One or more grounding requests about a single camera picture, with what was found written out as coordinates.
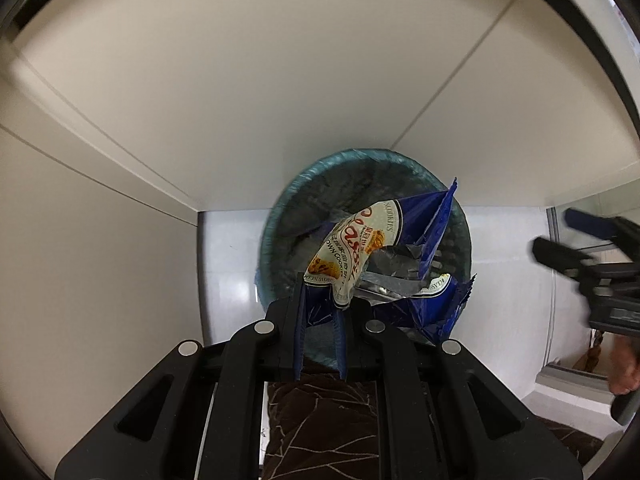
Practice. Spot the blue cookie wrapper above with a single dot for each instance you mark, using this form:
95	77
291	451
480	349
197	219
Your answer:
350	245

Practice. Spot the brown patterned pants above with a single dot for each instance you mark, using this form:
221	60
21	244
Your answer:
320	420

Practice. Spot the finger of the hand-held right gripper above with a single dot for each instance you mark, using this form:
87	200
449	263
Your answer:
590	222
557	255

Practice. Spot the person's right hand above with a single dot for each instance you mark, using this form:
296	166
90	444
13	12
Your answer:
625	365

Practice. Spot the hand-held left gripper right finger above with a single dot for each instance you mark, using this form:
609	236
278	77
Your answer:
342	355

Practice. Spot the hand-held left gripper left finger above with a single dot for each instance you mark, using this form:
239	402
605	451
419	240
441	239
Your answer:
299	340

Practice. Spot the black mesh waste bin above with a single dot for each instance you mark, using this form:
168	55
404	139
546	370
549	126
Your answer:
300	210

